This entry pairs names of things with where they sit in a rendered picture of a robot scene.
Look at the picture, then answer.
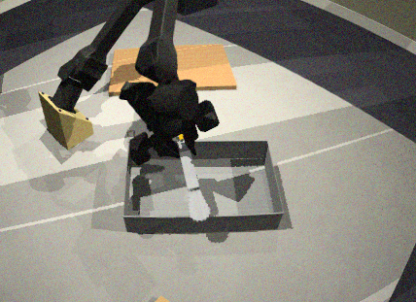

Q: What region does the wooden spoon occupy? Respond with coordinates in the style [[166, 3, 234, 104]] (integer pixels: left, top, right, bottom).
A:
[[156, 296, 169, 302]]

